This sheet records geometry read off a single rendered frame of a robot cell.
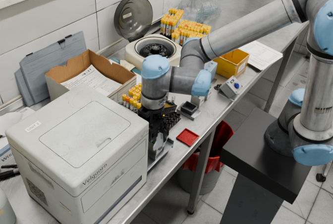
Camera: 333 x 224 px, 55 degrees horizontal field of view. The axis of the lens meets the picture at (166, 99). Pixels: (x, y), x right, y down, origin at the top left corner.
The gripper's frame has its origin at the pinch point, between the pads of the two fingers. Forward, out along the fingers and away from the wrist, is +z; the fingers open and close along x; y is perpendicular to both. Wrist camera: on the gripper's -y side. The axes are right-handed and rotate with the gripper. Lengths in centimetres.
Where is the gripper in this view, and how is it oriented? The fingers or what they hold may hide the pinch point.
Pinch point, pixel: (154, 141)
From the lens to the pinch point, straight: 112.0
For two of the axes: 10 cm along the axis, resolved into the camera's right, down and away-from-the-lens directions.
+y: -6.0, 5.0, -6.3
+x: 8.0, 4.4, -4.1
